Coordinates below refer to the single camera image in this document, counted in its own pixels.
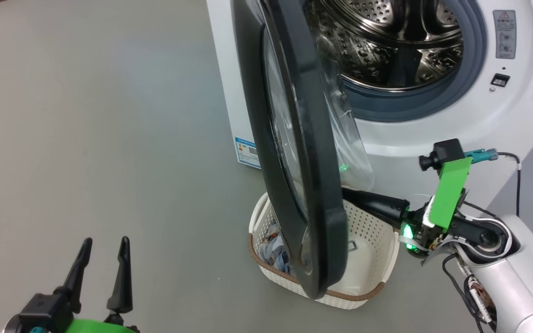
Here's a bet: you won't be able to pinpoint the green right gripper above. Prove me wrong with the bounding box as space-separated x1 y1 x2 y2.
342 157 473 255

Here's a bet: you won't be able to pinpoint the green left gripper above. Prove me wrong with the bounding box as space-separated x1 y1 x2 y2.
54 236 141 333

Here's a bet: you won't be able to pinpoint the black round glass washer door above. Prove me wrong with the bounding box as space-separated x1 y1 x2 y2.
232 0 376 300

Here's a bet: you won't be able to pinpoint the light blue bear print garment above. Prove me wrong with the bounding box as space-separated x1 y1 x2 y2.
258 224 290 259

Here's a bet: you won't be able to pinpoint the grey rubber door gasket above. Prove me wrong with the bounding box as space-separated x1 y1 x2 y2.
336 0 488 123

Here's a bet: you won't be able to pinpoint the steel washing machine drum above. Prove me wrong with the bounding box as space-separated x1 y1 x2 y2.
306 0 465 91

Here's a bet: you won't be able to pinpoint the white front-load washing machine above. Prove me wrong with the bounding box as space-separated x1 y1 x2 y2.
206 0 533 211

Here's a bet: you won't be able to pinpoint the cream basket with brown rim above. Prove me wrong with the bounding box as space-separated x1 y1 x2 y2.
248 192 400 309

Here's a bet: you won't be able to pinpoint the blue energy label sticker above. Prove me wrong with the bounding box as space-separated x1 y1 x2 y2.
234 137 261 168

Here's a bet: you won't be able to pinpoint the grey warning sticker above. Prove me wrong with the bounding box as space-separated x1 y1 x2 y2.
493 10 517 59

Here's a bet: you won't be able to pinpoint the teal plug right camera cable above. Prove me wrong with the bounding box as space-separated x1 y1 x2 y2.
465 149 522 218

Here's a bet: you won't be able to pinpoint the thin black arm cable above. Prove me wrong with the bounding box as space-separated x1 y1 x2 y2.
441 252 498 333

